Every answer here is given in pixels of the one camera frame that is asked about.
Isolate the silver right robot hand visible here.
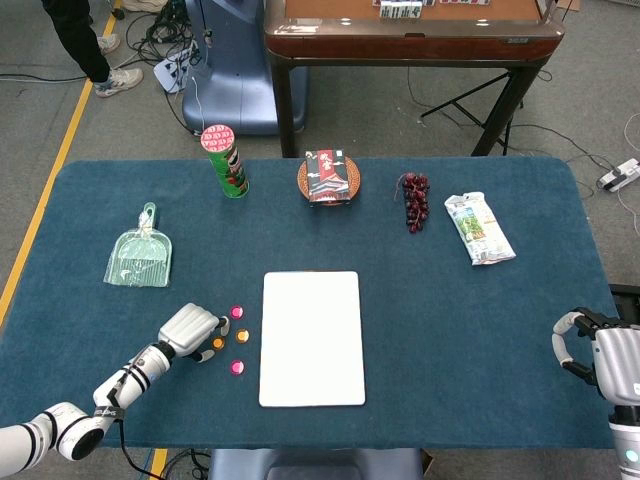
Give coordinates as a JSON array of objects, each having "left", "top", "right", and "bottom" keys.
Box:
[{"left": 551, "top": 307, "right": 640, "bottom": 401}]

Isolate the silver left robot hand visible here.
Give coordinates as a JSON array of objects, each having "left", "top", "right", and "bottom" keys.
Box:
[{"left": 158, "top": 302, "right": 232, "bottom": 364}]

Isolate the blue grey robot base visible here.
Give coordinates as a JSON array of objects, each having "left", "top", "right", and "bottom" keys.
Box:
[{"left": 181, "top": 0, "right": 310, "bottom": 137}]

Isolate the white rectangular board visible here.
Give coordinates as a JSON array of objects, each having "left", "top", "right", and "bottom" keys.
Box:
[{"left": 258, "top": 271, "right": 367, "bottom": 408}]

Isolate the green dustpan in plastic bag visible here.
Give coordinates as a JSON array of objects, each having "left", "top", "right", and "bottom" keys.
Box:
[{"left": 103, "top": 201, "right": 174, "bottom": 289}]

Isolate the green Pringles can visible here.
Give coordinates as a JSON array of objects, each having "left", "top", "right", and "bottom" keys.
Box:
[{"left": 200, "top": 124, "right": 250, "bottom": 200}]

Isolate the blue grey robot torso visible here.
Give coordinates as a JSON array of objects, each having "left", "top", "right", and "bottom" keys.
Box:
[{"left": 207, "top": 447, "right": 426, "bottom": 480}]

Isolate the white green snack bag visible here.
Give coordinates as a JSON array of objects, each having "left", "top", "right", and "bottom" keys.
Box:
[{"left": 444, "top": 191, "right": 517, "bottom": 267}]

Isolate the dark printed carton box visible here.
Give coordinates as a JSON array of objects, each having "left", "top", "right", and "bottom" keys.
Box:
[{"left": 304, "top": 148, "right": 352, "bottom": 206}]

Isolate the brown woven basket plate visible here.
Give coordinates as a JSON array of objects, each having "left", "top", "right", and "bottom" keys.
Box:
[{"left": 296, "top": 157, "right": 362, "bottom": 204}]

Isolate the dark red grape bunch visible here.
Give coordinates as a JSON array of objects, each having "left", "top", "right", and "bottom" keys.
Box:
[{"left": 394, "top": 172, "right": 431, "bottom": 234}]

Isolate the white power strip with plugs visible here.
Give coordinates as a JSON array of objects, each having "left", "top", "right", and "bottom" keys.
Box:
[{"left": 152, "top": 47, "right": 201, "bottom": 95}]

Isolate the standing person in black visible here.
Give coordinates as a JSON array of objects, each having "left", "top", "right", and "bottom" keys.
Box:
[{"left": 42, "top": 0, "right": 145, "bottom": 99}]

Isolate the brown mahjong table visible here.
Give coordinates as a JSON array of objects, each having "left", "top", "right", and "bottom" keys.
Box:
[{"left": 263, "top": 0, "right": 566, "bottom": 159}]

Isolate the face-up mahjong tile row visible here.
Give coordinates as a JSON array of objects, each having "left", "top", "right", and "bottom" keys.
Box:
[{"left": 372, "top": 0, "right": 491, "bottom": 20}]

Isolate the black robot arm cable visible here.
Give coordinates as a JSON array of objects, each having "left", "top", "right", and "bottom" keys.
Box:
[{"left": 106, "top": 368, "right": 164, "bottom": 480}]

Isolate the black floor cable tangle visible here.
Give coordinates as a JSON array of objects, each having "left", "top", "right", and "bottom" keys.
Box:
[{"left": 124, "top": 0, "right": 211, "bottom": 136}]

